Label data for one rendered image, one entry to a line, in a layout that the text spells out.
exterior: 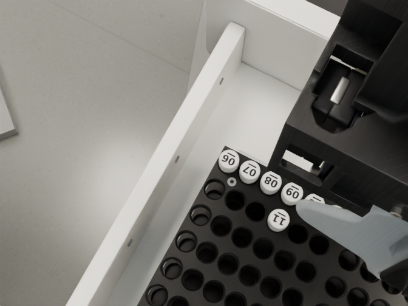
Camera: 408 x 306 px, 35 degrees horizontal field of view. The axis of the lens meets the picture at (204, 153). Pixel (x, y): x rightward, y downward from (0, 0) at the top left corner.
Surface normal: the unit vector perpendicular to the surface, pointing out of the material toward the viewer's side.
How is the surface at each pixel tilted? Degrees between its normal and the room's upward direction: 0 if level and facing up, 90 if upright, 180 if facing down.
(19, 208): 0
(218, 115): 0
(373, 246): 83
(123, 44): 0
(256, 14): 90
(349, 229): 83
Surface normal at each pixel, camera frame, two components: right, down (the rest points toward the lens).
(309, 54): -0.47, 0.85
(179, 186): 0.00, -0.25
